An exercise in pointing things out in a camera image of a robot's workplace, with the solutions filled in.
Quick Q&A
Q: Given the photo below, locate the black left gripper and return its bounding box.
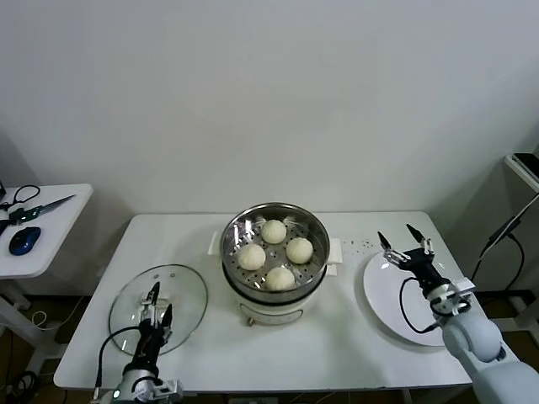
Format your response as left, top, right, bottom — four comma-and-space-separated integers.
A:
132, 280, 174, 375

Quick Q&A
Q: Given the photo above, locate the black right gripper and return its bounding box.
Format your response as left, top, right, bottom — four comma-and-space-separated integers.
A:
376, 223, 447, 292

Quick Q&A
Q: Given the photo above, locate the round glass pot lid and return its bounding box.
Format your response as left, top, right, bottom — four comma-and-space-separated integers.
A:
108, 263, 210, 359

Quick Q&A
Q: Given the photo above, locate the white steamed baozi bun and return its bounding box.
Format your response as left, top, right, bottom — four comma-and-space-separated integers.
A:
286, 237, 315, 265
237, 244, 267, 271
259, 218, 288, 245
264, 266, 296, 292

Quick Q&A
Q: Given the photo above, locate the stainless steel steamer basket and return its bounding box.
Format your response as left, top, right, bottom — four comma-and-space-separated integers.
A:
220, 203, 332, 295

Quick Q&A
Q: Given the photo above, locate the round white plate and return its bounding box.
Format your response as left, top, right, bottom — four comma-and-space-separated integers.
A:
362, 248, 472, 347

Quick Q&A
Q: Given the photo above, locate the black inline adapter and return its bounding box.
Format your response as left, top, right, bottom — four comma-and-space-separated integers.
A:
488, 216, 524, 249

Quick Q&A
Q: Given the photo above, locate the white electric cooking pot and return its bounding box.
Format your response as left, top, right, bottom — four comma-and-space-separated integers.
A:
208, 230, 344, 327

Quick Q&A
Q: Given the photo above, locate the white side table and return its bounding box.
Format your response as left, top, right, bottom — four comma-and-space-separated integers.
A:
0, 183, 94, 374

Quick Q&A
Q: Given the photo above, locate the white slanted pole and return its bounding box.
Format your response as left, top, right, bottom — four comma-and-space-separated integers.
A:
469, 191, 539, 270

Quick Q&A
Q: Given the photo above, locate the white shelf board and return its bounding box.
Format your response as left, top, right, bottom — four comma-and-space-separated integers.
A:
504, 153, 539, 194

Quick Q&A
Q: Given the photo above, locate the black flat device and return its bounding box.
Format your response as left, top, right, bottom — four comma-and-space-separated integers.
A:
514, 153, 539, 182

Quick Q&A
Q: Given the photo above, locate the blue computer mouse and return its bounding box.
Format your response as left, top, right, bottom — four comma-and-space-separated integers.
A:
8, 226, 43, 256

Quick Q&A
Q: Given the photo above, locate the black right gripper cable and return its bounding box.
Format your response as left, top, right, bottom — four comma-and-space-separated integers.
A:
399, 276, 446, 336

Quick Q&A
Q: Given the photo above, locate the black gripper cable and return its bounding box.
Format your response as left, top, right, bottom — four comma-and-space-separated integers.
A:
399, 276, 446, 336
95, 327, 142, 391

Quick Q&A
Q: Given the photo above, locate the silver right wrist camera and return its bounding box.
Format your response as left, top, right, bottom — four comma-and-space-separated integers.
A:
453, 276, 478, 299

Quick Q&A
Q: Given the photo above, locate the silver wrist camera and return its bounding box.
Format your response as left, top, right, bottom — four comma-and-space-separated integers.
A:
453, 276, 478, 299
138, 377, 184, 400

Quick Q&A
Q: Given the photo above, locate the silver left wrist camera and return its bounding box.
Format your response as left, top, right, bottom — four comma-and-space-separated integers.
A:
138, 377, 184, 400

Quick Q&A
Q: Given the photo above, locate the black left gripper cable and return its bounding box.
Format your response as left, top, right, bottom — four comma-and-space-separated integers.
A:
95, 327, 142, 391

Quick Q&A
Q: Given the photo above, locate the black hanging cable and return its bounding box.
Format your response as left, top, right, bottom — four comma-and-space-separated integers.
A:
469, 233, 527, 295

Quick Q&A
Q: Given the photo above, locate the black cable loop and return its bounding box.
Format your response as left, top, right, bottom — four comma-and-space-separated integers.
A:
0, 184, 42, 211

